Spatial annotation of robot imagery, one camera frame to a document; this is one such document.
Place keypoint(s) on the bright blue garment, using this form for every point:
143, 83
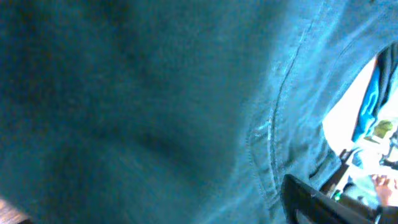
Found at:
381, 88

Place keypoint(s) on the person hand in background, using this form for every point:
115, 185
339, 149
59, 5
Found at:
386, 189

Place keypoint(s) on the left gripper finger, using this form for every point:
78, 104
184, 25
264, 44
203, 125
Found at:
301, 200

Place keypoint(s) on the black garment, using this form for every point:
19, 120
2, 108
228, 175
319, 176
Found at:
174, 111

